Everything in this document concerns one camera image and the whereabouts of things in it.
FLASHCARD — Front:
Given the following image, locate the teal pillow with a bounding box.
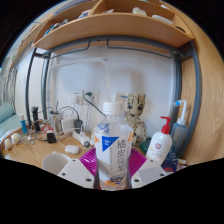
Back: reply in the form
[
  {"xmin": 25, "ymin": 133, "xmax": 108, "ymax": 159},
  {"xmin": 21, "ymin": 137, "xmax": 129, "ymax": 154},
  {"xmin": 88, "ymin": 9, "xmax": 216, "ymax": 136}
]
[{"xmin": 0, "ymin": 101, "xmax": 16, "ymax": 124}]

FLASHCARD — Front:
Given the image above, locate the white charger block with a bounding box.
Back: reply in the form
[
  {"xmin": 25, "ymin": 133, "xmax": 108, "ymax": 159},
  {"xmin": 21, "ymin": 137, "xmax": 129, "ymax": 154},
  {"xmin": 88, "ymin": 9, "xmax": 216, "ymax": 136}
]
[{"xmin": 60, "ymin": 118, "xmax": 76, "ymax": 134}]

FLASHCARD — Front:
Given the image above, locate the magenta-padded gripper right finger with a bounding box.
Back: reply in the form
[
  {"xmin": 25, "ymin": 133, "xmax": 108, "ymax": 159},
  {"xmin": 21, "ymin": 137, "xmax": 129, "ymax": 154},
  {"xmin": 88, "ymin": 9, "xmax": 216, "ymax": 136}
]
[{"xmin": 125, "ymin": 148, "xmax": 168, "ymax": 190}]

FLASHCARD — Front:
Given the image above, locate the bed with teal sheet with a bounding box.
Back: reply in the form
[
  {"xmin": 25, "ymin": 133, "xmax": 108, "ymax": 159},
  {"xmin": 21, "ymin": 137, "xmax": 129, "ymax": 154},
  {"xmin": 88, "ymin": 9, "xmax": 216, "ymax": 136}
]
[{"xmin": 0, "ymin": 114, "xmax": 23, "ymax": 144}]

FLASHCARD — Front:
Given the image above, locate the white earbuds case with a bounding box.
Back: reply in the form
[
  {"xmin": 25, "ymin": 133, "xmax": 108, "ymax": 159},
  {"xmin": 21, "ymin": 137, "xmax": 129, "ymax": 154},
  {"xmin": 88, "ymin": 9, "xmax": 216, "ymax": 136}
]
[{"xmin": 64, "ymin": 144, "xmax": 80, "ymax": 155}]

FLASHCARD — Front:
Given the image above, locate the white red pump lotion bottle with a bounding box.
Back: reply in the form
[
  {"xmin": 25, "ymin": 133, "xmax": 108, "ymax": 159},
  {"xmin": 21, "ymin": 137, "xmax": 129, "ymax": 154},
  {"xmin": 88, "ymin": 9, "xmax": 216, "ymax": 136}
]
[{"xmin": 145, "ymin": 115, "xmax": 173, "ymax": 166}]

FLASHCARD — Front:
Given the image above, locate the small black cube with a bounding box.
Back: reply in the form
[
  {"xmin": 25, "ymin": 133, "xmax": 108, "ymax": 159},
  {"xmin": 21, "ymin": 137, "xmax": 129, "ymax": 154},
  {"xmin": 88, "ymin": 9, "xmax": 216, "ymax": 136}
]
[{"xmin": 46, "ymin": 130, "xmax": 57, "ymax": 144}]

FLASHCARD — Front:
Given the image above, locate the white power strip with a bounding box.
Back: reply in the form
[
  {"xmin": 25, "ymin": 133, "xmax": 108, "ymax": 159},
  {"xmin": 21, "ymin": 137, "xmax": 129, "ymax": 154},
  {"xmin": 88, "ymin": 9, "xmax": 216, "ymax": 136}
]
[{"xmin": 72, "ymin": 130, "xmax": 92, "ymax": 148}]

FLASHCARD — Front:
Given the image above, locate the small blue white bottle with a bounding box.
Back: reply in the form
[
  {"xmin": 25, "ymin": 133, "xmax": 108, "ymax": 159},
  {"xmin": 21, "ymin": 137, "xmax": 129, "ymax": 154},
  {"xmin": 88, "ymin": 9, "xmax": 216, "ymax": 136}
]
[{"xmin": 18, "ymin": 113, "xmax": 29, "ymax": 136}]

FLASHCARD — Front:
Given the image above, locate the grey metal desk frame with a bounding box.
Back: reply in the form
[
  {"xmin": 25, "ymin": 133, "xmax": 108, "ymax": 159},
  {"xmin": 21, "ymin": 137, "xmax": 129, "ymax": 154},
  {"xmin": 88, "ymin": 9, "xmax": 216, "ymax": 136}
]
[{"xmin": 24, "ymin": 34, "xmax": 203, "ymax": 158}]

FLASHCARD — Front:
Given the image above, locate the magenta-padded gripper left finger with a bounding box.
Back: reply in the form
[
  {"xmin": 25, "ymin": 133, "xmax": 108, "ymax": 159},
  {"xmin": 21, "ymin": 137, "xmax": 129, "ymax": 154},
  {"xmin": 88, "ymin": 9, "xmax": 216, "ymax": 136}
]
[{"xmin": 57, "ymin": 147, "xmax": 99, "ymax": 190}]

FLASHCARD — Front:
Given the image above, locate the white desk lamp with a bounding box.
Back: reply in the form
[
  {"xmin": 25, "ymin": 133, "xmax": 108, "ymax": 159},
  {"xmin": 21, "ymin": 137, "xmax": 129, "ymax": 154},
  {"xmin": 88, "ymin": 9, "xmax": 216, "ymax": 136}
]
[{"xmin": 49, "ymin": 56, "xmax": 113, "ymax": 103}]

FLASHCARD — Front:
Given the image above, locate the metal cup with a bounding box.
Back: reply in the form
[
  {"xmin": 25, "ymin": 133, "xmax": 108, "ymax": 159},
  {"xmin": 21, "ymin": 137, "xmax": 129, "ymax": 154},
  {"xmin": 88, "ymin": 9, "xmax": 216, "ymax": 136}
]
[{"xmin": 49, "ymin": 111, "xmax": 63, "ymax": 133}]

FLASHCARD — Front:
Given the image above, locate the white wall socket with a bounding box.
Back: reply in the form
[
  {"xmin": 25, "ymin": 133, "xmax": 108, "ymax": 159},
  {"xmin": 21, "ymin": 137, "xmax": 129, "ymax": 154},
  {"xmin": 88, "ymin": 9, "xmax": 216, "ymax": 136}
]
[
  {"xmin": 83, "ymin": 90, "xmax": 99, "ymax": 105},
  {"xmin": 71, "ymin": 90, "xmax": 84, "ymax": 105}
]

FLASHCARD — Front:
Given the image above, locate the round white wrapped bun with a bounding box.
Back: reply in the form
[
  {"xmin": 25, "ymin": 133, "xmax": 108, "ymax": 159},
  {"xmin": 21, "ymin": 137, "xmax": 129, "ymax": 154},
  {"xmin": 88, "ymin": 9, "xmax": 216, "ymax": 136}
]
[
  {"xmin": 10, "ymin": 132, "xmax": 23, "ymax": 145},
  {"xmin": 3, "ymin": 138, "xmax": 14, "ymax": 151}
]

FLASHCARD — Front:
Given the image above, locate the black power cable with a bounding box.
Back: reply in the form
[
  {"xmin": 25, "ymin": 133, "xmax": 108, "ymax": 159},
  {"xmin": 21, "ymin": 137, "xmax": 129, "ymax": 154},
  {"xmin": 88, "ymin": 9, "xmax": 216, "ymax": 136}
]
[{"xmin": 84, "ymin": 92, "xmax": 106, "ymax": 117}]

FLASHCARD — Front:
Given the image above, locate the wooden tree figurine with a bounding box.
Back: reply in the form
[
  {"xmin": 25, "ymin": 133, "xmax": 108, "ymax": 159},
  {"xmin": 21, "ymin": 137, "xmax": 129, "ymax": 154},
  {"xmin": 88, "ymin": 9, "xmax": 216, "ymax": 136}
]
[{"xmin": 124, "ymin": 92, "xmax": 148, "ymax": 146}]

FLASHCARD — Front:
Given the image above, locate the blue spray bottle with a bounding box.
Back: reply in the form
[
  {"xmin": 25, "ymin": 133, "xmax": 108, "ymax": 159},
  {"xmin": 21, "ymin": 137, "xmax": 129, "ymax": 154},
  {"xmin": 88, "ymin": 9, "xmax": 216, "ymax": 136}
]
[{"xmin": 170, "ymin": 99, "xmax": 188, "ymax": 148}]

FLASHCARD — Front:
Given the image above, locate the small blue box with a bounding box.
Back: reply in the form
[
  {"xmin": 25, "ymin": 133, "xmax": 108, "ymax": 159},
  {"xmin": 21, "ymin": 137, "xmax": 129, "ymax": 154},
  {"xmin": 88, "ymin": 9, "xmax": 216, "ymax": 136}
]
[{"xmin": 162, "ymin": 153, "xmax": 179, "ymax": 173}]

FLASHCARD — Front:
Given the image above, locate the clear plastic drink bottle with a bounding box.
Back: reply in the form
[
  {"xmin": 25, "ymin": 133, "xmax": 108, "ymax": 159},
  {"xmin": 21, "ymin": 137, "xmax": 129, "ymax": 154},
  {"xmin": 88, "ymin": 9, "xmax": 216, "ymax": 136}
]
[{"xmin": 93, "ymin": 101, "xmax": 134, "ymax": 192}]

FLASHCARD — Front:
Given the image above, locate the black plug adapter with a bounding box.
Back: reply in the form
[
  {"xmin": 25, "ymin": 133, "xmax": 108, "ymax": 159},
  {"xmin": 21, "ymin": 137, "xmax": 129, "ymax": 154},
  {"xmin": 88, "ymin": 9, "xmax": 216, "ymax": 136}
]
[{"xmin": 73, "ymin": 119, "xmax": 84, "ymax": 131}]

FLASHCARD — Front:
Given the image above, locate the black electric shaver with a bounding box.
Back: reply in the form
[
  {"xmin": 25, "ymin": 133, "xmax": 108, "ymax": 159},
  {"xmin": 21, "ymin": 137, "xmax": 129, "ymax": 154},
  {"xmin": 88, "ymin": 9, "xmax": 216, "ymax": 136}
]
[{"xmin": 31, "ymin": 105, "xmax": 41, "ymax": 132}]

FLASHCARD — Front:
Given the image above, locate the wooden shelf unit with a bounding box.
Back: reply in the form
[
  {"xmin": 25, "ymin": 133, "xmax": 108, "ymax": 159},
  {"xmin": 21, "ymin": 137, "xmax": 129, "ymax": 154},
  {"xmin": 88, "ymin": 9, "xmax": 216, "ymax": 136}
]
[{"xmin": 31, "ymin": 0, "xmax": 195, "ymax": 52}]

